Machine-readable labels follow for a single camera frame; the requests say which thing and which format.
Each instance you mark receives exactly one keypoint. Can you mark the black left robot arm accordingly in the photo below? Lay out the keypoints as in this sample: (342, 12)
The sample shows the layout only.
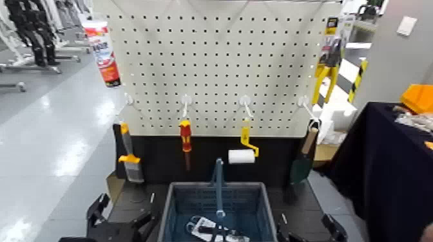
(76, 239)

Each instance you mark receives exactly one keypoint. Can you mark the brown cardboard box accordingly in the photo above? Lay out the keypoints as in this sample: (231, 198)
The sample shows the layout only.
(324, 153)

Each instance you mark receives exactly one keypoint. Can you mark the yellow pliers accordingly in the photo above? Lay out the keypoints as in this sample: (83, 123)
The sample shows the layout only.
(329, 55)

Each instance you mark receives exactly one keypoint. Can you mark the yellow paint roller white sleeve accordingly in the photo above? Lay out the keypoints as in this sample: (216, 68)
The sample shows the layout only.
(241, 156)

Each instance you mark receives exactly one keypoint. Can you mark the white foam block stack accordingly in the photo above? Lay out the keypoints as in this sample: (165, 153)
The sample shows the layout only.
(343, 113)

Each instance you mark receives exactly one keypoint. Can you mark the white wheeled stand base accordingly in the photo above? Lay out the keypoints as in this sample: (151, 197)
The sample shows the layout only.
(30, 68)

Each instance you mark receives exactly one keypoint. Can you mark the white pegboard hook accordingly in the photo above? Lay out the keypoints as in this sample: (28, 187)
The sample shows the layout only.
(303, 100)
(129, 99)
(185, 100)
(245, 100)

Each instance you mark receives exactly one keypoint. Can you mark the white pegboard panel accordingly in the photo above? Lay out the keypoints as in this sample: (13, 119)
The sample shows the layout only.
(216, 67)

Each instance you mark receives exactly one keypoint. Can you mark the black humanoid robot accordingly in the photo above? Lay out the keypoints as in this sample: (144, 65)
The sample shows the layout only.
(34, 30)

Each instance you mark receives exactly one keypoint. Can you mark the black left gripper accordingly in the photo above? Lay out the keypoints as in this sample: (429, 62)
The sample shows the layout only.
(115, 233)

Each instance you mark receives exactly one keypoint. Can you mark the small orange item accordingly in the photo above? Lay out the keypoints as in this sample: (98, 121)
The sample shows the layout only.
(429, 145)

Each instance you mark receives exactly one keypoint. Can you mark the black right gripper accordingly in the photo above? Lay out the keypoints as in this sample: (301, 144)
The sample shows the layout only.
(304, 238)

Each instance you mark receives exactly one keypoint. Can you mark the black base panel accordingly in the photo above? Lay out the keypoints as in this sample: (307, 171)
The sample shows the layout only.
(162, 158)

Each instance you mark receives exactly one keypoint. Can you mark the black chair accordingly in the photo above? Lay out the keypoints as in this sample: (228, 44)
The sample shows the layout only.
(368, 11)

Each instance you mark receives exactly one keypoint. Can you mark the table with black cloth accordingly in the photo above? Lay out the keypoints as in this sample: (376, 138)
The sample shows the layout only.
(389, 169)

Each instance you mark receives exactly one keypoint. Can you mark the blurred skin-coloured object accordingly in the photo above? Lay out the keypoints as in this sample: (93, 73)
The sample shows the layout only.
(427, 234)

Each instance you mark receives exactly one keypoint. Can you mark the black tool on white card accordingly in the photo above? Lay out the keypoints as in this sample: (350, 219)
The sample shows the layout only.
(203, 224)

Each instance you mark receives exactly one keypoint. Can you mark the red white sealant tube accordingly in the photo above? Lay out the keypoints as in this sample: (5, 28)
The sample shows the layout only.
(103, 54)

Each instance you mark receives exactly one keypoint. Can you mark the blue grey plastic crate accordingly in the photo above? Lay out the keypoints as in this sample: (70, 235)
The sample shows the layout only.
(236, 199)

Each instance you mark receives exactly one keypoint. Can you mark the yellow black striped post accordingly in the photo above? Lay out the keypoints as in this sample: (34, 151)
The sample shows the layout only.
(358, 77)

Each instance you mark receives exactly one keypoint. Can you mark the red yellow screwdriver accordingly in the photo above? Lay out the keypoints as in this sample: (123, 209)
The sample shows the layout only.
(185, 135)

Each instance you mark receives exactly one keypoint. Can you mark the clear plastic bags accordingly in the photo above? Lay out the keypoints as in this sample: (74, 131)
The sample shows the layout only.
(416, 120)

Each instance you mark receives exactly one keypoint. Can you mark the orange plastic bin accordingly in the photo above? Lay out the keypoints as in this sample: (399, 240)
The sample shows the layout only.
(419, 98)

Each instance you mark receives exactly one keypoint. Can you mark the white wall plate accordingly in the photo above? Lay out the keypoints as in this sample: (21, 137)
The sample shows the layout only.
(407, 25)

